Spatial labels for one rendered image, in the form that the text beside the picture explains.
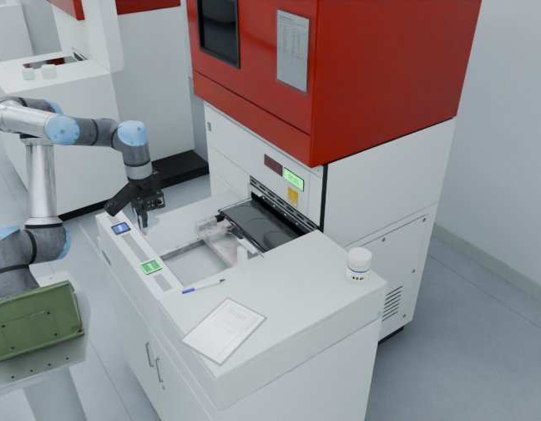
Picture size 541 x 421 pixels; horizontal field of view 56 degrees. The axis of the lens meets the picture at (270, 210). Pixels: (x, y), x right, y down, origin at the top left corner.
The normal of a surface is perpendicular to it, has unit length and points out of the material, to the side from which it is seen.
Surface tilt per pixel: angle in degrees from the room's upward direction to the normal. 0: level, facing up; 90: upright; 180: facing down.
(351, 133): 90
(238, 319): 0
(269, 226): 0
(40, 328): 90
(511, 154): 90
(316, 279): 0
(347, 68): 90
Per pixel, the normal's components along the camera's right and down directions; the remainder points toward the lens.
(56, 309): 0.43, 0.51
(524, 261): -0.82, 0.33
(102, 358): 0.00, -0.83
